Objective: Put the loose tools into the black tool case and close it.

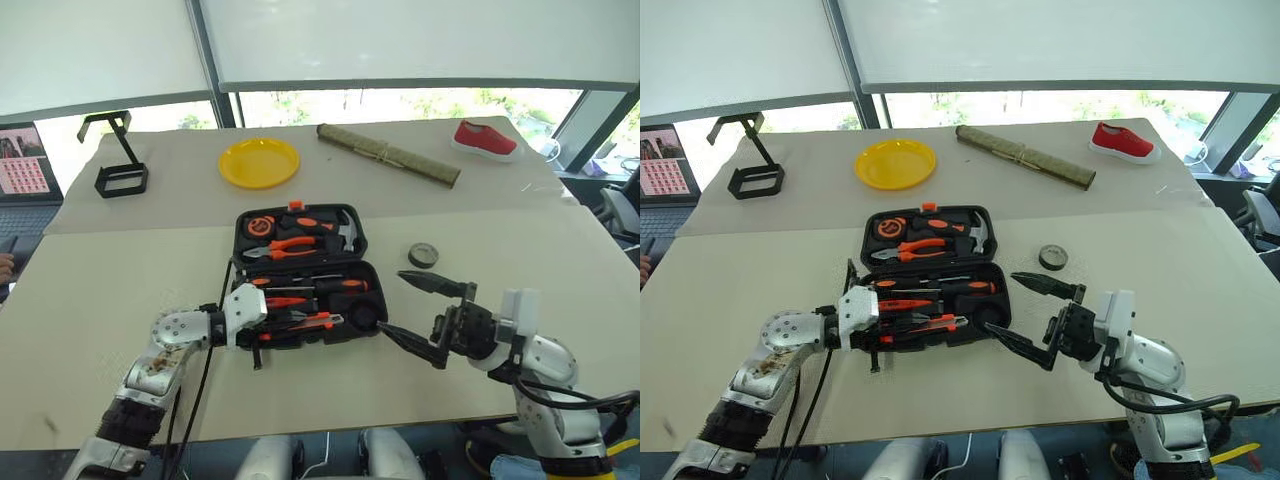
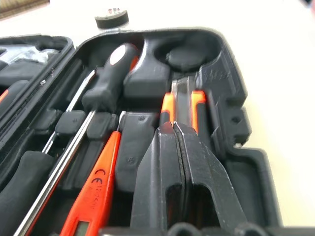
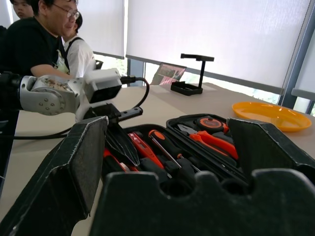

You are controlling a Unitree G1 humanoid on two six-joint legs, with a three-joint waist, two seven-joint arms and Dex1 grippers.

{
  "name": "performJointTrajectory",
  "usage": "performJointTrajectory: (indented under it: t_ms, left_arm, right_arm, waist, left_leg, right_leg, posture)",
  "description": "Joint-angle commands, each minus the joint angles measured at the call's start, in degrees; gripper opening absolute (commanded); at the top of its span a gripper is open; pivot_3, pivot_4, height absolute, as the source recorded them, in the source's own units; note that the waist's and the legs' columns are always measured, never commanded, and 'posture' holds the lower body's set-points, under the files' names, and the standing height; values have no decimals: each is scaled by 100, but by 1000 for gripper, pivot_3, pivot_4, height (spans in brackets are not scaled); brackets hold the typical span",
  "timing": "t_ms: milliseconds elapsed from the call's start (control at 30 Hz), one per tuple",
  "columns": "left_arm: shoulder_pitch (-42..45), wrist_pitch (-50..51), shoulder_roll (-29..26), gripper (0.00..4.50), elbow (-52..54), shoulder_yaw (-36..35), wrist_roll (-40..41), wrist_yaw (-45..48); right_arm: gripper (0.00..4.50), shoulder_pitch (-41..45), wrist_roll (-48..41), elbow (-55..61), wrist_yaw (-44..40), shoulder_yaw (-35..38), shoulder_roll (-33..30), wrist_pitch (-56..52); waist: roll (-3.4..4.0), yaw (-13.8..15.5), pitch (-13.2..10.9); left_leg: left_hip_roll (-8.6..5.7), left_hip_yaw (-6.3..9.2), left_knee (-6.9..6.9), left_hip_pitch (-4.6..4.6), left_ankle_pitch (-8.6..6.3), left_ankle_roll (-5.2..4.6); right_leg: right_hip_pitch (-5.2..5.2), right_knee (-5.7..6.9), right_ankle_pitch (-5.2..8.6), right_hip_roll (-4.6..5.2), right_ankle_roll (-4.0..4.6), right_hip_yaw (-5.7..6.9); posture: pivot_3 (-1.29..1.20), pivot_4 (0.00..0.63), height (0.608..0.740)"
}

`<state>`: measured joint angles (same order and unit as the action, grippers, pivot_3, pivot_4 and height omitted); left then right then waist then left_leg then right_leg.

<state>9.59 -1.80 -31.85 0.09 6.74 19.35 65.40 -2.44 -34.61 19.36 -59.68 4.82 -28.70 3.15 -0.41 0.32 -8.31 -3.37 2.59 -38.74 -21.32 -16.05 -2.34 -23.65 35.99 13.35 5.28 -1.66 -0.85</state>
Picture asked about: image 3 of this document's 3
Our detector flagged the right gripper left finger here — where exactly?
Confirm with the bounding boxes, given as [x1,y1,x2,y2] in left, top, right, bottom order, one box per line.
[0,116,109,236]

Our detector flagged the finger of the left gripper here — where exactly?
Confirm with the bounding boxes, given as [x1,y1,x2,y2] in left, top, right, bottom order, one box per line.
[105,132,137,166]
[115,122,142,166]

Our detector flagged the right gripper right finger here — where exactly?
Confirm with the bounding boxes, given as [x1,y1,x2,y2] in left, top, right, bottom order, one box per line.
[226,118,315,184]

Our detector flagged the orange voltage tester pen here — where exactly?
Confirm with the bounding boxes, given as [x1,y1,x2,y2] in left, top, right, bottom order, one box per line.
[127,132,164,170]

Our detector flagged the large orange black screwdriver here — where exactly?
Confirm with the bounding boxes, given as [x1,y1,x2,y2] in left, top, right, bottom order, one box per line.
[148,129,201,174]

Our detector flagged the black tool case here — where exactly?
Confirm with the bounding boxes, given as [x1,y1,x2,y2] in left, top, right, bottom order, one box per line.
[100,113,250,190]

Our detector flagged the yellow plastic plate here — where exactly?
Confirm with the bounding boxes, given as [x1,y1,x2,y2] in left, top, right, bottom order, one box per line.
[231,101,313,133]

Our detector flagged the orange black tape measure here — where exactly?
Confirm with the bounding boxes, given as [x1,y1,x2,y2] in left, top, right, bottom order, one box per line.
[196,116,230,135]

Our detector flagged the person in white shirt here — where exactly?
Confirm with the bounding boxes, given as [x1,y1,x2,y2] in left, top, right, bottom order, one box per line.
[61,10,97,79]

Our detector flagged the open laptop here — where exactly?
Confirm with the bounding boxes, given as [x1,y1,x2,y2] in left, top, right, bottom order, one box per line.
[150,62,188,87]

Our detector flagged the black metal stand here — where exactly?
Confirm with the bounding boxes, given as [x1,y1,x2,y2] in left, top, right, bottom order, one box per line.
[170,53,215,96]

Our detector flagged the person in black shirt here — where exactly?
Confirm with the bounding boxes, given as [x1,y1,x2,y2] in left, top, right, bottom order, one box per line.
[0,0,81,80]

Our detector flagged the dark haired person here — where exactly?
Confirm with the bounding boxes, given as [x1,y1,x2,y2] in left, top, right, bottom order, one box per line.
[9,0,35,20]

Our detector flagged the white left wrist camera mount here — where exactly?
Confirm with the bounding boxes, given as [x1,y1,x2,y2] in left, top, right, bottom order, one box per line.
[74,68,123,122]

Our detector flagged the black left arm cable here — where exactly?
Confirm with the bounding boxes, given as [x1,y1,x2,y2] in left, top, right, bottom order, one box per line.
[0,76,151,142]

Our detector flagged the orange handled pliers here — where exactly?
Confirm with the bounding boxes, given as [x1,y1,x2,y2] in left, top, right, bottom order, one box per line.
[176,123,240,161]

